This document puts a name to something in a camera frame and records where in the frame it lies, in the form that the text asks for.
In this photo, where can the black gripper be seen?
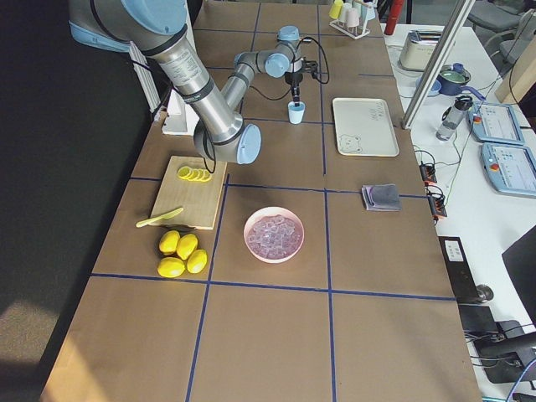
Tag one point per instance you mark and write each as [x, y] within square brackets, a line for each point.
[293, 78]

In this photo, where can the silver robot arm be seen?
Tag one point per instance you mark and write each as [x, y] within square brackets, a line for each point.
[159, 30]

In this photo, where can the light blue plastic cup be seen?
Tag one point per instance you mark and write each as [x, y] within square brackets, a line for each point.
[296, 111]

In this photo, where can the yellow-green cup on rack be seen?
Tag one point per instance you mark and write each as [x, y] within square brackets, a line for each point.
[336, 9]

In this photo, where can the pink cup on rack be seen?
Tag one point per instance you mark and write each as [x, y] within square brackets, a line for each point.
[352, 17]

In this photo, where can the pink bowl of ice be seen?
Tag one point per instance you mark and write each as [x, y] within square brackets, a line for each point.
[273, 234]

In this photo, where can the cream bear tray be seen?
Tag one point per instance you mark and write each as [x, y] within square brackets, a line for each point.
[363, 128]

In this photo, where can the lemon slices row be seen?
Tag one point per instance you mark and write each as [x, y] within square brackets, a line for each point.
[194, 175]

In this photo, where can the cream toaster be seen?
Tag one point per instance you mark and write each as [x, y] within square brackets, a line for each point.
[418, 48]

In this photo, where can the grey folded cloth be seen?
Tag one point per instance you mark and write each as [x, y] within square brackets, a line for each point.
[381, 197]

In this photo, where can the red bottle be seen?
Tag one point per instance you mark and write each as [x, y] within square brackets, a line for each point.
[395, 9]

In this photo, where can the wooden cutting board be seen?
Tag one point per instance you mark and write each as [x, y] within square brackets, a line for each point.
[200, 200]

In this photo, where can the blue pot with lid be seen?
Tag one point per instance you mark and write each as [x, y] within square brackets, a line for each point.
[454, 80]

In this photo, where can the clear water bottle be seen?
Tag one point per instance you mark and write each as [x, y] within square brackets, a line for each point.
[453, 116]

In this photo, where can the black power strip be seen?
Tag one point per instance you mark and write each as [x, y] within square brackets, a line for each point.
[434, 194]

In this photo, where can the yellow lemon back right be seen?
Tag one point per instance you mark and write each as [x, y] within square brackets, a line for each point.
[186, 246]

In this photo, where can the yellow lemon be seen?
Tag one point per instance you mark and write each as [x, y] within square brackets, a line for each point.
[169, 242]
[171, 267]
[186, 246]
[197, 261]

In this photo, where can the yellow lemon front right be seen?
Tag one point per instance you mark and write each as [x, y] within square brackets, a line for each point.
[197, 261]

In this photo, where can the yellow lemon back left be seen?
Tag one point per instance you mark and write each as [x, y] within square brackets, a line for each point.
[169, 242]

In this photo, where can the upper teach pendant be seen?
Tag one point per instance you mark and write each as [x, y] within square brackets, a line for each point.
[490, 122]

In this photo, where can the teach pendant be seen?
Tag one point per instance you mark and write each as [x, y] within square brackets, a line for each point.
[510, 169]
[490, 122]

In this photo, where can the yellow-green plastic knife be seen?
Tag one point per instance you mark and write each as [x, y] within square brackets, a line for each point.
[152, 220]

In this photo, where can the yellow lemon front left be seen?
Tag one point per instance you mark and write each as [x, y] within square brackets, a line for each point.
[171, 267]

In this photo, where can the lower teach pendant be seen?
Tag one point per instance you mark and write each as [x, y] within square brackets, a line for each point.
[510, 169]

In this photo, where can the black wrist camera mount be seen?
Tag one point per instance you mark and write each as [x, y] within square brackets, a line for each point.
[310, 67]

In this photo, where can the white wire cup rack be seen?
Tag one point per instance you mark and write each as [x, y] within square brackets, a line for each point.
[367, 13]

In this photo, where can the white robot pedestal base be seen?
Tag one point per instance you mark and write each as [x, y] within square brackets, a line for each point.
[181, 119]

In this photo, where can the aluminium frame post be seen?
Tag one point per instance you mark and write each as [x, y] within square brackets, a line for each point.
[437, 59]

